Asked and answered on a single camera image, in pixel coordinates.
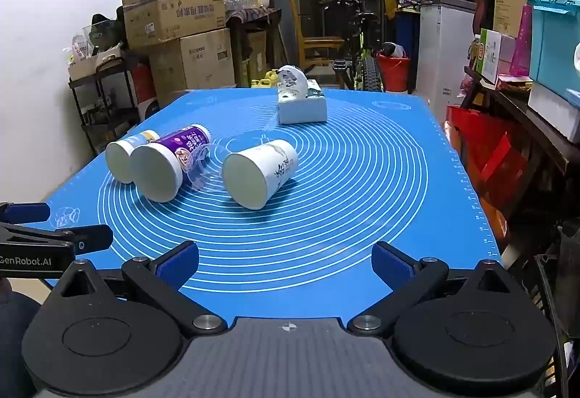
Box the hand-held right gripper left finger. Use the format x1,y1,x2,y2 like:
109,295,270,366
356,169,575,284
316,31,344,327
53,240,228,338

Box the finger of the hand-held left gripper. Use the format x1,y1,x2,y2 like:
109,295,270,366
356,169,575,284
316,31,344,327
0,201,51,225
0,223,114,255

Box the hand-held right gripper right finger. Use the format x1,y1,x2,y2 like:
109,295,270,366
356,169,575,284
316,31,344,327
346,240,523,336

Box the yellow blue printed paper cup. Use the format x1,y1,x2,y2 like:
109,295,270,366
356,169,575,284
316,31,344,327
104,130,161,185

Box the purple printed paper cup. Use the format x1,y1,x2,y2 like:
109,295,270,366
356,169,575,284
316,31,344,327
129,124,213,203

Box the clear plastic cup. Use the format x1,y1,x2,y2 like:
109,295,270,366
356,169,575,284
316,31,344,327
181,143,228,193

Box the white paper cup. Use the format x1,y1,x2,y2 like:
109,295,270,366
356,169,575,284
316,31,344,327
221,139,299,211

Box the white printed cup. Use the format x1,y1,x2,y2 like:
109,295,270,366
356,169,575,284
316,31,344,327
277,65,310,102

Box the blue silicone baking mat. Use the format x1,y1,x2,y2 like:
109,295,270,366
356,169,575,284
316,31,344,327
25,88,503,323

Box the black metal shelf rack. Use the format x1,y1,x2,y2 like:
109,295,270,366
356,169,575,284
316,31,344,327
68,48,156,155

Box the red shopping bags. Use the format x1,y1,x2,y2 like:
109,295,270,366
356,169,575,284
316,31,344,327
445,104,530,241

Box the shallow cardboard tray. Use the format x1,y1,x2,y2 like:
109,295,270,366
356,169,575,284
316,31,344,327
67,45,124,80

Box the white tissue box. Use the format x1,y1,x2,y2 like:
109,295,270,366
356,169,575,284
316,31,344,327
277,79,328,125

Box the red plastic bucket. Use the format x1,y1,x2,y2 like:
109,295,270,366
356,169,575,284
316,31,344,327
376,52,411,93

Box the dark bag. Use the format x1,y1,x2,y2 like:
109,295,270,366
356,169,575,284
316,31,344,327
90,12,128,55

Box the large closed cardboard box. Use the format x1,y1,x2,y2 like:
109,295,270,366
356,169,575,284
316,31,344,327
147,28,237,107

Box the yellow plastic jug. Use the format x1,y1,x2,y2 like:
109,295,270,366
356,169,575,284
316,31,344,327
251,69,280,90

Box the white chest freezer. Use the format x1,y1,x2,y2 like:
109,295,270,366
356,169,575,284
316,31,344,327
416,0,477,123

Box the white flat box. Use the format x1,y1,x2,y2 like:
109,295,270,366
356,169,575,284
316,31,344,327
527,82,580,144

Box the black bicycle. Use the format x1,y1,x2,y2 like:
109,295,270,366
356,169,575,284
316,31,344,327
307,0,396,93

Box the green white carton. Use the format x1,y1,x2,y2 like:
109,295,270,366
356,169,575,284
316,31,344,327
479,28,505,84

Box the wooden chair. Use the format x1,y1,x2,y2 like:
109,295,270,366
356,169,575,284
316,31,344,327
287,0,346,73

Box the large open cardboard box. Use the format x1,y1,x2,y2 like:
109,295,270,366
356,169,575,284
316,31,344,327
120,0,227,49

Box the pink gift box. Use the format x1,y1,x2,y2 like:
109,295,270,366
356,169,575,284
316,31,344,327
509,4,534,78

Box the dark wooden side table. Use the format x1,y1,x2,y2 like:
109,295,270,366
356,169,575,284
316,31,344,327
225,7,282,89

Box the teal plastic storage box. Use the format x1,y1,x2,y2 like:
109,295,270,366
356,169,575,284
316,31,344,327
527,0,580,109

